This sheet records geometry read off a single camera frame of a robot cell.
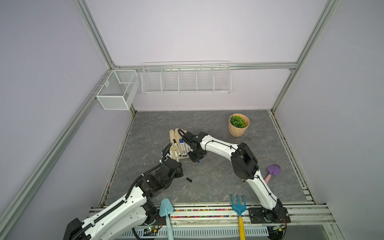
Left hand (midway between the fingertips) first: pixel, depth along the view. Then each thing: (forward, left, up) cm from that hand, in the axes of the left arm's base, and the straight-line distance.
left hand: (181, 166), depth 79 cm
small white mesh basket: (+46, +40, +15) cm, 63 cm away
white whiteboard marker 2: (+11, +4, -10) cm, 15 cm away
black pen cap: (-4, -3, -12) cm, 13 cm away
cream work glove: (+17, +2, -11) cm, 21 cm away
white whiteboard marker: (+21, +5, -10) cm, 24 cm away
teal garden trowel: (-18, +8, -9) cm, 22 cm away
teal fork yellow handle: (-20, -29, -11) cm, 37 cm away
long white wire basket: (+54, -5, +18) cm, 57 cm away
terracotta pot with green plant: (+27, -37, 0) cm, 46 cm away
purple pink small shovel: (-1, -53, -10) cm, 54 cm away
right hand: (+9, -9, -12) cm, 18 cm away
